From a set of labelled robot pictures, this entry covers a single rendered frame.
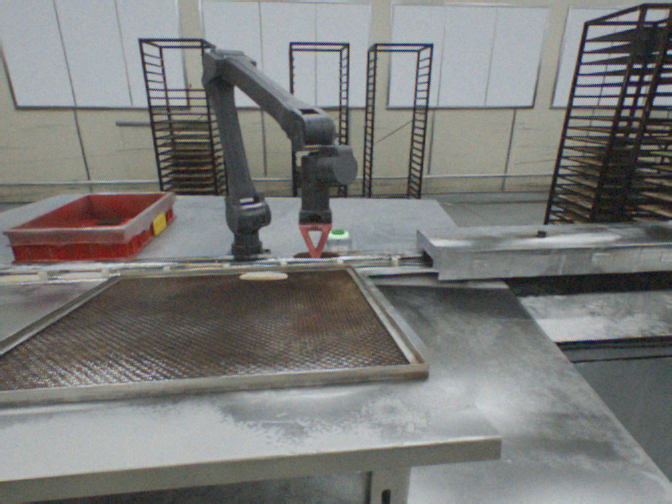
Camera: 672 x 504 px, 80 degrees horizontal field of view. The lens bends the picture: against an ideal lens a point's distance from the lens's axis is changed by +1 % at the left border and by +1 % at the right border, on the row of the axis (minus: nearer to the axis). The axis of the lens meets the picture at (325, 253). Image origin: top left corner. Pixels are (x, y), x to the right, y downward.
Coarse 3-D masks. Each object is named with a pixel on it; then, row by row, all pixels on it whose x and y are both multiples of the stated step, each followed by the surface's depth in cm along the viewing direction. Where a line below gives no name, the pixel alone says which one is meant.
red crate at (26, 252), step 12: (168, 216) 147; (132, 240) 115; (144, 240) 124; (24, 252) 109; (36, 252) 109; (48, 252) 109; (60, 252) 110; (72, 252) 110; (84, 252) 110; (96, 252) 111; (108, 252) 111; (120, 252) 111; (132, 252) 114
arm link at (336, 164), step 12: (300, 132) 74; (300, 144) 75; (324, 156) 74; (336, 156) 71; (348, 156) 72; (324, 168) 73; (336, 168) 71; (348, 168) 72; (324, 180) 75; (336, 180) 72; (348, 180) 73
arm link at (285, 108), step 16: (208, 64) 96; (224, 64) 94; (240, 64) 91; (256, 64) 99; (240, 80) 91; (256, 80) 86; (272, 80) 87; (256, 96) 87; (272, 96) 82; (288, 96) 81; (272, 112) 83; (288, 112) 77; (304, 112) 79; (320, 112) 78; (288, 128) 78; (304, 128) 74; (320, 128) 76; (304, 144) 76; (320, 144) 79
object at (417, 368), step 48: (96, 288) 75; (144, 288) 77; (192, 288) 77; (240, 288) 76; (288, 288) 76; (48, 336) 54; (144, 336) 54; (240, 336) 53; (336, 336) 52; (384, 336) 52; (0, 384) 42; (48, 384) 41; (96, 384) 41; (144, 384) 39; (192, 384) 39; (240, 384) 40; (288, 384) 40
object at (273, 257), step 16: (192, 256) 105; (208, 256) 105; (224, 256) 105; (240, 256) 105; (256, 256) 105; (272, 256) 105; (288, 256) 105; (352, 256) 105; (368, 256) 105; (384, 256) 105
